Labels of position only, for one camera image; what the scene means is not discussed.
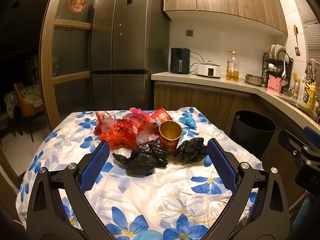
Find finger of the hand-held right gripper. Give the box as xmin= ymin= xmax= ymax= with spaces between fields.
xmin=303 ymin=127 xmax=320 ymax=143
xmin=278 ymin=129 xmax=310 ymax=157

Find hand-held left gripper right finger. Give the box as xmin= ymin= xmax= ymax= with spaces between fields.
xmin=202 ymin=138 xmax=290 ymax=240

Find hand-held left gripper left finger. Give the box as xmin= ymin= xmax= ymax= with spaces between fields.
xmin=26 ymin=140 xmax=114 ymax=240

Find black plastic bag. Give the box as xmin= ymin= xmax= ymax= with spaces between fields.
xmin=174 ymin=137 xmax=208 ymax=165
xmin=112 ymin=141 xmax=170 ymax=177

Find black trash bin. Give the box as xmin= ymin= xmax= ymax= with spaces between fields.
xmin=229 ymin=110 xmax=277 ymax=159

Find red translucent plastic bag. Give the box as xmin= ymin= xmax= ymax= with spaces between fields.
xmin=94 ymin=111 xmax=117 ymax=136

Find blue rubber glove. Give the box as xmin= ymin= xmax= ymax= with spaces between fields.
xmin=179 ymin=113 xmax=198 ymax=130

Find red paper cup gold inside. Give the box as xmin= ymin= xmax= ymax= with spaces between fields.
xmin=149 ymin=108 xmax=173 ymax=126
xmin=159 ymin=120 xmax=182 ymax=154

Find lilac plastic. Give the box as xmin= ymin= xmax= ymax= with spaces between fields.
xmin=136 ymin=124 xmax=160 ymax=146

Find pink plastic bag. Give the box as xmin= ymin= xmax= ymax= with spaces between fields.
xmin=122 ymin=107 xmax=151 ymax=128

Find yellow detergent bottle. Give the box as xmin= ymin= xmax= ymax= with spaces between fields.
xmin=301 ymin=84 xmax=317 ymax=111

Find green beer can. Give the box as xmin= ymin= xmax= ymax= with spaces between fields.
xmin=291 ymin=82 xmax=301 ymax=102

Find pink utensil holder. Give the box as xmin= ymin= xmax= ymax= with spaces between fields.
xmin=267 ymin=78 xmax=283 ymax=96

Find pinkish grey rag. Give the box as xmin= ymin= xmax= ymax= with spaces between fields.
xmin=305 ymin=59 xmax=320 ymax=81

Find blue floral tablecloth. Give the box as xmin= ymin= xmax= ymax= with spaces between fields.
xmin=15 ymin=107 xmax=263 ymax=240

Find black dish rack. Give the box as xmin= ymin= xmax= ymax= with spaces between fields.
xmin=262 ymin=44 xmax=294 ymax=88

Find kitchen counter with wooden cabinets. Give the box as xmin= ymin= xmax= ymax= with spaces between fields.
xmin=151 ymin=72 xmax=320 ymax=220

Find metal bowl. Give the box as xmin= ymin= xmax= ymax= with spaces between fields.
xmin=244 ymin=74 xmax=265 ymax=86

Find hanging slotted spatula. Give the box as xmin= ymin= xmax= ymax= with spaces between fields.
xmin=293 ymin=25 xmax=301 ymax=57

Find white plate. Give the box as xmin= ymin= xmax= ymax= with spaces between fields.
xmin=274 ymin=44 xmax=287 ymax=56

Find orange wooden chair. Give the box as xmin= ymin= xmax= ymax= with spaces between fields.
xmin=13 ymin=82 xmax=43 ymax=136

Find cooking oil bottle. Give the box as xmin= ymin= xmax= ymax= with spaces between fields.
xmin=226 ymin=51 xmax=240 ymax=82

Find white electric cooker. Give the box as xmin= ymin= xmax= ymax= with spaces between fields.
xmin=196 ymin=60 xmax=223 ymax=79

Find window blinds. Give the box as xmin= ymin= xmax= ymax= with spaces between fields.
xmin=297 ymin=1 xmax=320 ymax=63

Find wooden framed glass door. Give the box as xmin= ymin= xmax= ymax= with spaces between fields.
xmin=39 ymin=0 xmax=114 ymax=130

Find black air fryer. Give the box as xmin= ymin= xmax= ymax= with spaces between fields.
xmin=170 ymin=47 xmax=191 ymax=75

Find grey refrigerator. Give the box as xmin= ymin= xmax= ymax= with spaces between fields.
xmin=90 ymin=0 xmax=171 ymax=112

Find wooden upper cabinet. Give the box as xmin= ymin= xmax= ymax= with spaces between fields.
xmin=163 ymin=0 xmax=289 ymax=35

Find round floral door decoration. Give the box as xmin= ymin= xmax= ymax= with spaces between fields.
xmin=67 ymin=0 xmax=89 ymax=14

